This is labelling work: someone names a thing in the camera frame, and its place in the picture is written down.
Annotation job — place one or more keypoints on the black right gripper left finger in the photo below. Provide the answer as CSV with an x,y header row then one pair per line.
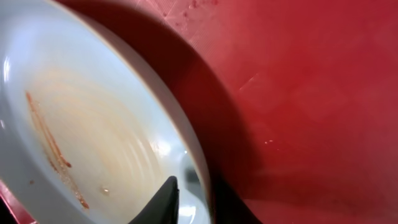
x,y
163,206

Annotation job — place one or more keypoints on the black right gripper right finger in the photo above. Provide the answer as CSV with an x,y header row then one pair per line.
x,y
229,208

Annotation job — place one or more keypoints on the red plastic tray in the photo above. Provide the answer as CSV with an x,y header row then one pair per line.
x,y
294,102

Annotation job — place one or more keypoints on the white plate front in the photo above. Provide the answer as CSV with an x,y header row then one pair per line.
x,y
89,131

